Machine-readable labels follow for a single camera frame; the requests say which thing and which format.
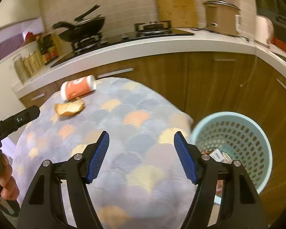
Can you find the wooden cutting board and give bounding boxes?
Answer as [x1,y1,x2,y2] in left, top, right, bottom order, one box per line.
[156,0,198,28]

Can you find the brown rice cooker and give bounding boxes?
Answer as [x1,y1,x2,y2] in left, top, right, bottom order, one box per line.
[203,0,241,37]

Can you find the woven yellow basket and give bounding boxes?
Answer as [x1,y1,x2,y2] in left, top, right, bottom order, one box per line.
[23,51,45,77]

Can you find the dark sauce bottles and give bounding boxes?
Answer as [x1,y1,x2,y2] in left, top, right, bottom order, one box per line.
[36,34,59,65]

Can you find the red package by sink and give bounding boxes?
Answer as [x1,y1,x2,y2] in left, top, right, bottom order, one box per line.
[271,36,286,53]

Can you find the light blue perforated trash basket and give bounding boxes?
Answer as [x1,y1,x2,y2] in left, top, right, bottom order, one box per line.
[191,112,273,194]

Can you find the black wok pan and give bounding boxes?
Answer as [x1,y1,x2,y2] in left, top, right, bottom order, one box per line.
[52,4,105,43]

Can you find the person's left hand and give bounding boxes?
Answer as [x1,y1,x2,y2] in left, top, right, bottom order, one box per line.
[0,154,20,201]

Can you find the white electric kettle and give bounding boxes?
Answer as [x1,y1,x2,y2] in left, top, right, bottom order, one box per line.
[254,15,274,48]

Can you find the bread slice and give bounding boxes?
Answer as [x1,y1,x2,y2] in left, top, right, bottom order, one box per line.
[54,99,85,116]

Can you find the black gas stove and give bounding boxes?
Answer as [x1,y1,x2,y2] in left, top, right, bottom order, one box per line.
[51,21,195,68]

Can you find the white kitchen timer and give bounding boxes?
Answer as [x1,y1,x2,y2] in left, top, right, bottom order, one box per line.
[235,15,242,34]

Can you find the clear glass jar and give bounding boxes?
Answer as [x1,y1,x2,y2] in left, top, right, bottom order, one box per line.
[13,54,31,84]

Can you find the orange white paper cup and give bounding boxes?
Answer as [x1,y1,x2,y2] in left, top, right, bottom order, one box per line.
[60,75,96,101]

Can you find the white milk carton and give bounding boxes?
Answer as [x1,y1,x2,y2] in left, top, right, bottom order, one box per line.
[209,148,225,162]

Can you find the pastel scallop pattern tablecloth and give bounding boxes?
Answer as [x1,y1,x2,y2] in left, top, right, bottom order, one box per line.
[12,77,196,228]

